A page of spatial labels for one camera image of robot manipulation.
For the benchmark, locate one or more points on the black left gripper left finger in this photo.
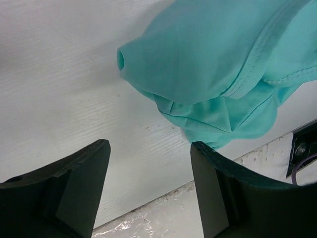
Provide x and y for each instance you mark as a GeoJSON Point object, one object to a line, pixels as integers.
{"type": "Point", "coordinates": [59, 200]}

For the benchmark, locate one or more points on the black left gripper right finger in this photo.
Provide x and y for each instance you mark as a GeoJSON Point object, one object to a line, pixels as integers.
{"type": "Point", "coordinates": [236, 202]}

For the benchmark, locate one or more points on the teal t shirt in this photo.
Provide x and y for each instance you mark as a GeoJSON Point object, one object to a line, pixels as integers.
{"type": "Point", "coordinates": [220, 69]}

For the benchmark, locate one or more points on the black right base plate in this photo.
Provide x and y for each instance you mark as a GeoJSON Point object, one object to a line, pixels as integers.
{"type": "Point", "coordinates": [304, 144]}

